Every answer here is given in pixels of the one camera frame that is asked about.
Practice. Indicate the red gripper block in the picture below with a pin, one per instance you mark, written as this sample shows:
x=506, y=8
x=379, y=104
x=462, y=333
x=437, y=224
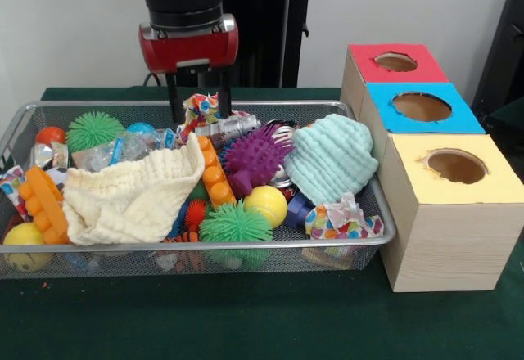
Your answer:
x=188, y=51

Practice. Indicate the colourful dotted cloth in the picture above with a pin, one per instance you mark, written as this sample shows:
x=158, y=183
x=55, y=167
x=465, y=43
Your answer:
x=327, y=223
x=200, y=108

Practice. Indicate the wooden box with three holes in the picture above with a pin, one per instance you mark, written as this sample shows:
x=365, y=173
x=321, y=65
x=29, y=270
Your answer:
x=450, y=245

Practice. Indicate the purple spiky rubber toy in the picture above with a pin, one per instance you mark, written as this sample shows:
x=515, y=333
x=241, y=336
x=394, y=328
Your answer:
x=254, y=155

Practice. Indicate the orange toy building brick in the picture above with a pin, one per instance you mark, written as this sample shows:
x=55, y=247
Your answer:
x=215, y=180
x=41, y=200

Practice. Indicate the green spiky rubber ball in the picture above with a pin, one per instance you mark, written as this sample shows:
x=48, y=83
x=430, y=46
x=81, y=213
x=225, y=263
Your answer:
x=92, y=129
x=233, y=225

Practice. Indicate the yellow plastic ball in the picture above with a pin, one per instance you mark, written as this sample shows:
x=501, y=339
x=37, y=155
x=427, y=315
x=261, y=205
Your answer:
x=264, y=204

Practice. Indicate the cream knitted cloth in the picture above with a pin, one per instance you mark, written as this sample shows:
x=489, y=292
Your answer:
x=123, y=196

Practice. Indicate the mint green knitted cloth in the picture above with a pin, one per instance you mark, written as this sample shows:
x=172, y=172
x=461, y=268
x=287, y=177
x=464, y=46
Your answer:
x=327, y=155

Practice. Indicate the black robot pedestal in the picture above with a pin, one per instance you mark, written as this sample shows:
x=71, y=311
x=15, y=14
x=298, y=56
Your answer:
x=266, y=28

